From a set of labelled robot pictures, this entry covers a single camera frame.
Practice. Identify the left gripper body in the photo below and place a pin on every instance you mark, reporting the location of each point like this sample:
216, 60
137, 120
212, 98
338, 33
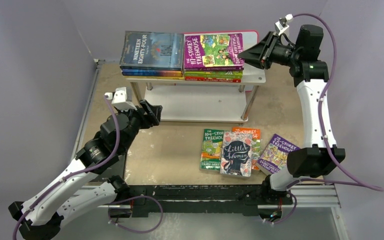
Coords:
137, 118

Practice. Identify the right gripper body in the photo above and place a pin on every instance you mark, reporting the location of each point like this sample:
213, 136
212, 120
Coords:
271, 50

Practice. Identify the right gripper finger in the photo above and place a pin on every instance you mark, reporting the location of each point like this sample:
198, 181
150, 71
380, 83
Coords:
270, 39
254, 56

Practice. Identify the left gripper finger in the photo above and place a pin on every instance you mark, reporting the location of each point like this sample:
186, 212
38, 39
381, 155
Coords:
154, 114
146, 105

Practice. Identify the yellow book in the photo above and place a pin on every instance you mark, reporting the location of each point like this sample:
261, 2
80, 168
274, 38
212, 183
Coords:
156, 77

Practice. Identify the Jane Eyre book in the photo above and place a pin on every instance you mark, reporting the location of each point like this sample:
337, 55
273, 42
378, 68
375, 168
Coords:
151, 73

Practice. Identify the red 13-Storey Treehouse book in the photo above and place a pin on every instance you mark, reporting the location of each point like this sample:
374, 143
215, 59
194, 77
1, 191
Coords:
209, 79

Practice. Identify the green 65-Storey Treehouse book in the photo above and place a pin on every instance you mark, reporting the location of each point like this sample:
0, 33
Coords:
214, 74

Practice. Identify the Nineteen Eighty-Four blue book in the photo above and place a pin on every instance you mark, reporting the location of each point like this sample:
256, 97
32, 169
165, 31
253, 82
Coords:
143, 50

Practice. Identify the dark green Treehouse book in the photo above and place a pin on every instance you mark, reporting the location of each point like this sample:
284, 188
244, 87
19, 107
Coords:
211, 149

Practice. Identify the Little Women book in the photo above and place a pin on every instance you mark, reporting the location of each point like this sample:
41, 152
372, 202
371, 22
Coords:
236, 153

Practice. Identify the purple Treehouse book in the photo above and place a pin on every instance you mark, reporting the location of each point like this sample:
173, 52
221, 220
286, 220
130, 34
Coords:
274, 156

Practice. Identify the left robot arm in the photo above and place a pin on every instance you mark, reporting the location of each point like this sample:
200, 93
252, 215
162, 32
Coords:
44, 215

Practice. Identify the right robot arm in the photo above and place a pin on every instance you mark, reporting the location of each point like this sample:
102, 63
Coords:
320, 154

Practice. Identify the white two-tier metal shelf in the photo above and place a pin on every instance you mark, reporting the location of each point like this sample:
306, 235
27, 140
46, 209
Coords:
201, 101

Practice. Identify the black Moon Sixpence book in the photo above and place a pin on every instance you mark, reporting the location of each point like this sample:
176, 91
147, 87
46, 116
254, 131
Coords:
120, 166

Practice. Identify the orange Treehouse book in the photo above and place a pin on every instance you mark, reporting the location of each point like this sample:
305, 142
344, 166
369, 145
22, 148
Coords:
255, 144

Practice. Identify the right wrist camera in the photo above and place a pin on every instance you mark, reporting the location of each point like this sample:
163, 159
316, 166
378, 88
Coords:
282, 26

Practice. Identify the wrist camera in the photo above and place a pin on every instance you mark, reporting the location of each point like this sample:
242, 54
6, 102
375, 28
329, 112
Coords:
282, 26
121, 99

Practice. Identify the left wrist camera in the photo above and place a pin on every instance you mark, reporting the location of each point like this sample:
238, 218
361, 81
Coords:
121, 99

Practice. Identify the black aluminium base frame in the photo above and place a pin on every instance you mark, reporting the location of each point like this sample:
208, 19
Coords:
246, 199

